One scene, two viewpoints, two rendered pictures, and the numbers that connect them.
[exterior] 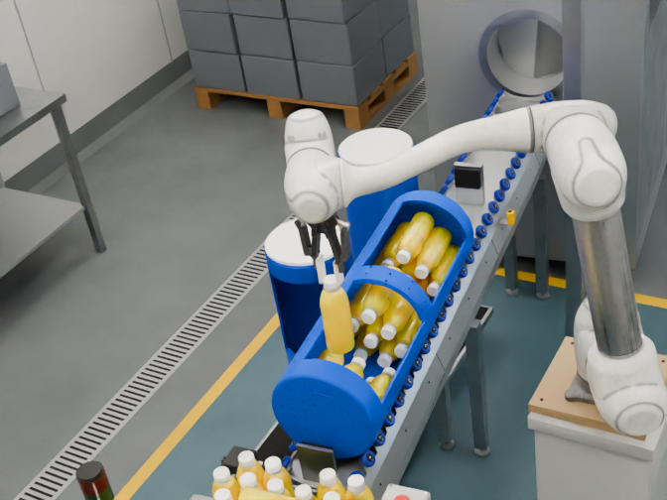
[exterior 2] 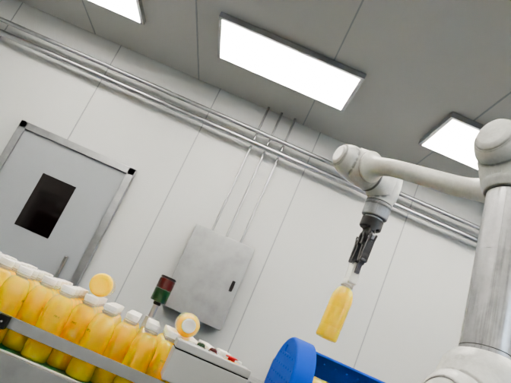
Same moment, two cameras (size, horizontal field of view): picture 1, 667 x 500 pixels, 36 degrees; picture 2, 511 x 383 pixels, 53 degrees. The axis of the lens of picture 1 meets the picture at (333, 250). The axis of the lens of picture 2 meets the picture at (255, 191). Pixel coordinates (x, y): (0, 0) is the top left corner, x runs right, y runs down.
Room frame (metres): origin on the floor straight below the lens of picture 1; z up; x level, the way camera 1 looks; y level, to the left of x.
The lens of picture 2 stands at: (0.73, -1.15, 1.16)
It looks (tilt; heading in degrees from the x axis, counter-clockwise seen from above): 15 degrees up; 57
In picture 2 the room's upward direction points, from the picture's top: 24 degrees clockwise
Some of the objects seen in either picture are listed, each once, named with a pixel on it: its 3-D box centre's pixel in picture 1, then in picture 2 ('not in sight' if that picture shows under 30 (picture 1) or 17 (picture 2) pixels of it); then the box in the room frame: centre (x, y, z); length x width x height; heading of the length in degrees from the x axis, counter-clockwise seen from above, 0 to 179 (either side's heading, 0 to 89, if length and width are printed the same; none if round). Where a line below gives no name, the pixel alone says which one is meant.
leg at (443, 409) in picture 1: (440, 384); not in sight; (2.83, -0.31, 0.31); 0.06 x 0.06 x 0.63; 62
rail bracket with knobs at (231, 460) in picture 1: (244, 471); not in sight; (1.92, 0.32, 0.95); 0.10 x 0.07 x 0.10; 62
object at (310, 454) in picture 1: (319, 462); not in sight; (1.87, 0.12, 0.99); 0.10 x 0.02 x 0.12; 62
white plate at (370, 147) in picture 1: (375, 147); not in sight; (3.38, -0.22, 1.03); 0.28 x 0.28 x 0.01
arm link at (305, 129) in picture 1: (309, 147); (384, 182); (1.97, 0.01, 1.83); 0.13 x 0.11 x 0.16; 176
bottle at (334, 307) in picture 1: (335, 315); (336, 311); (1.98, 0.02, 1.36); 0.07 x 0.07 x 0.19
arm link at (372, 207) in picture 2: not in sight; (376, 211); (1.98, 0.01, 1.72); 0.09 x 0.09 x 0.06
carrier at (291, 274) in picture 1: (326, 343); not in sight; (2.83, 0.08, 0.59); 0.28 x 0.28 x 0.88
